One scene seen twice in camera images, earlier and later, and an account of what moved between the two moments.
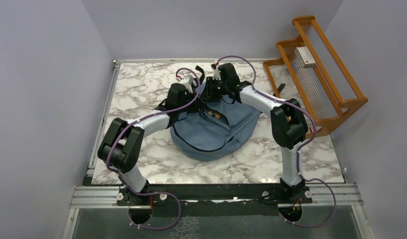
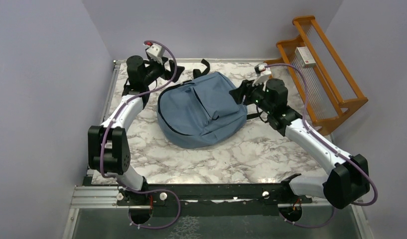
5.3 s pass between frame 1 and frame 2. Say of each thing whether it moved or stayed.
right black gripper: moved
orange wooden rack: stayed
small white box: stayed
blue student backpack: moved
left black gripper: moved
